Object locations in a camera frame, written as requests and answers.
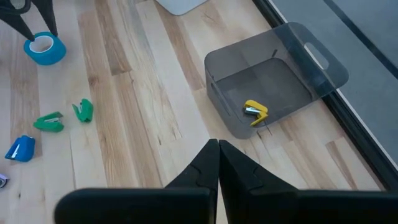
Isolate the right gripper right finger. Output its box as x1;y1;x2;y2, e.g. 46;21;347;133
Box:
219;139;398;224

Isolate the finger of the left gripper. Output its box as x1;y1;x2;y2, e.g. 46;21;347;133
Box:
0;10;36;42
30;0;59;37

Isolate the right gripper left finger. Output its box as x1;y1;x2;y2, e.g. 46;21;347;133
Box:
54;139;220;224

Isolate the blue tape roll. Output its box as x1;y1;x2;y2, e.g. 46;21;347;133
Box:
23;30;67;66

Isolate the yellow mini stapler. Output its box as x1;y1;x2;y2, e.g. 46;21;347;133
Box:
243;99;269;128

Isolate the green mini stapler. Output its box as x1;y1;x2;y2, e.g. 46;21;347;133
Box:
72;98;95;123
33;111;65;133

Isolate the blue mini stapler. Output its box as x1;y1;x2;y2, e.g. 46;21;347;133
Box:
4;134;36;163

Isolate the grey translucent plastic bin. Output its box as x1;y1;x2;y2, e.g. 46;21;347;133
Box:
204;21;349;140

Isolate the white plastic bin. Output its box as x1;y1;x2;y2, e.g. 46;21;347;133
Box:
154;0;208;16

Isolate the black aluminium table frame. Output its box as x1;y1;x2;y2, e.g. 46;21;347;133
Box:
252;0;398;191

